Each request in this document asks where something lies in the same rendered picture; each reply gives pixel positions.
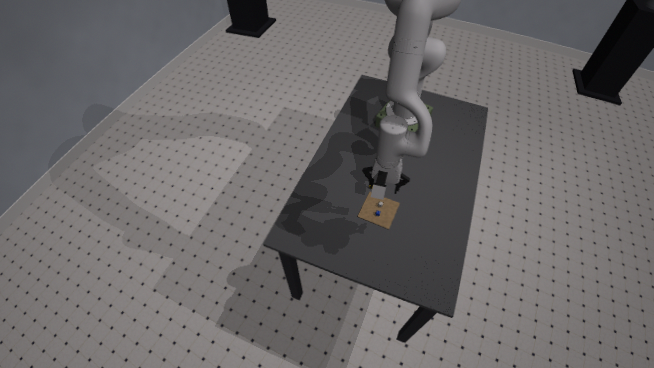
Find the tan square mat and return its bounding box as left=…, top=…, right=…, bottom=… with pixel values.
left=357, top=192, right=400, bottom=229

